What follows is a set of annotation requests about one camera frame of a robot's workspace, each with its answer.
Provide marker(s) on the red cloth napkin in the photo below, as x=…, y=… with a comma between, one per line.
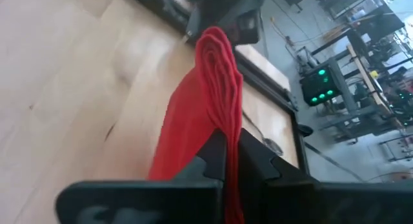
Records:
x=200, y=104

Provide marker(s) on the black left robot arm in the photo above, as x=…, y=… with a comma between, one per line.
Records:
x=219, y=11

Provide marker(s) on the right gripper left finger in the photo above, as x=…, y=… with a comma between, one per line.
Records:
x=145, y=201

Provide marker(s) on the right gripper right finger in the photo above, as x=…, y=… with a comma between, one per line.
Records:
x=306, y=204

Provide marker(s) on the metal spoon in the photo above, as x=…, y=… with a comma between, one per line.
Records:
x=272, y=146

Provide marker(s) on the black box green lights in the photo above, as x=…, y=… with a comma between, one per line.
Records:
x=319, y=88

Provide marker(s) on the wooden workbench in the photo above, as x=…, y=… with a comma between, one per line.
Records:
x=364, y=72

